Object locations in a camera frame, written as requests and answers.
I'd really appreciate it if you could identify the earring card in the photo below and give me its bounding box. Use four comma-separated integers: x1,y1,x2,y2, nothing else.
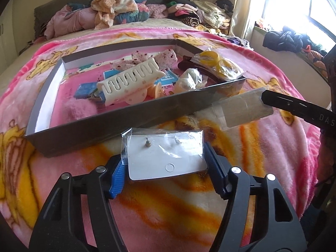
121,127,208,181

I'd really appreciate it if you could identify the clear plastic packet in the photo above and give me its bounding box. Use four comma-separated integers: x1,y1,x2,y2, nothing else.
213,89,274,130

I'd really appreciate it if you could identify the bag with white item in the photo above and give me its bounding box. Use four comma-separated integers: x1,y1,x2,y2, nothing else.
173,68,204,93

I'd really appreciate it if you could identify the pink book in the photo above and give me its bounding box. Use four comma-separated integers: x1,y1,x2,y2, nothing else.
59,56,184,116

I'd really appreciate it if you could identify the pile of folded clothes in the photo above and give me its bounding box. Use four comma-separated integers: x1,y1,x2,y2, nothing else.
164,0,234,36

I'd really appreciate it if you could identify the pink fluffy pompom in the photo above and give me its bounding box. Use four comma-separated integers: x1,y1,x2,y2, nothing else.
63,101,105,121

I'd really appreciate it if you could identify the white wardrobe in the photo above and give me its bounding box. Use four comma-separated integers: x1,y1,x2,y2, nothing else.
0,0,34,58

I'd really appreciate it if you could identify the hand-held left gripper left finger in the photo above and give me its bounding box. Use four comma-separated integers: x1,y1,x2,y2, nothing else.
29,160,126,252

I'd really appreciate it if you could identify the grey shallow cardboard box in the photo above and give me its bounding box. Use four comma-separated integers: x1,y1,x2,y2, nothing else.
24,38,247,158

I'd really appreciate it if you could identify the pink bear print blanket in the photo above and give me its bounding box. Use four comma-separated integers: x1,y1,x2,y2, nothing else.
0,24,323,252

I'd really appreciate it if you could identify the cream curtain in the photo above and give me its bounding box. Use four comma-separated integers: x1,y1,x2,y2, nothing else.
228,0,265,40

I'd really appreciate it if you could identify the bag of yellow rings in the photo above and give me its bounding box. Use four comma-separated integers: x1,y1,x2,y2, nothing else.
193,49,243,80

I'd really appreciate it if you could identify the orange and black cloth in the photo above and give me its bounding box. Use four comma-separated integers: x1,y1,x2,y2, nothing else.
302,45,331,70

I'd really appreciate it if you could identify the pink quilt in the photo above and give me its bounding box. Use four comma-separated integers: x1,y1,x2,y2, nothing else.
43,7,99,38

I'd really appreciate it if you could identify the white comb hair clip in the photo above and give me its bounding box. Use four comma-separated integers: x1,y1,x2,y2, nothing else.
97,58,166,108

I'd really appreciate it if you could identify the orange and white cloth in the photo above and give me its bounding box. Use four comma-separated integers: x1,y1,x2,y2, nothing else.
91,0,138,30

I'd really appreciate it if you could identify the black jacket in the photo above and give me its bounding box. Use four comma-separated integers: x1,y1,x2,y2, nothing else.
262,26,313,53

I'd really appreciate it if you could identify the floral bow hair accessory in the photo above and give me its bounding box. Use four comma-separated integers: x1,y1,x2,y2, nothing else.
110,49,177,71

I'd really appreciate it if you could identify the beige spiral hair tie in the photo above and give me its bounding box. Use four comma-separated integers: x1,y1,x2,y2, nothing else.
146,83,166,100

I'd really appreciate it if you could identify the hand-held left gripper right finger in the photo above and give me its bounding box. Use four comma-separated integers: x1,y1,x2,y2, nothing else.
203,142,307,252

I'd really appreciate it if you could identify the window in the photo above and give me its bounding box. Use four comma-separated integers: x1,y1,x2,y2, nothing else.
252,0,336,55

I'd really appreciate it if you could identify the pile of clothes on bed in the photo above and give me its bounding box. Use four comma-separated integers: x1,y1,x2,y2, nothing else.
34,0,171,40

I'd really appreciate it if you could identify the purple clothes heap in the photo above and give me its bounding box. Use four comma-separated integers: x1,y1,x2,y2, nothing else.
226,35,254,50

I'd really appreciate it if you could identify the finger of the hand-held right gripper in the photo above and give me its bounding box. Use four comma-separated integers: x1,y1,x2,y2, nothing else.
261,90,336,129

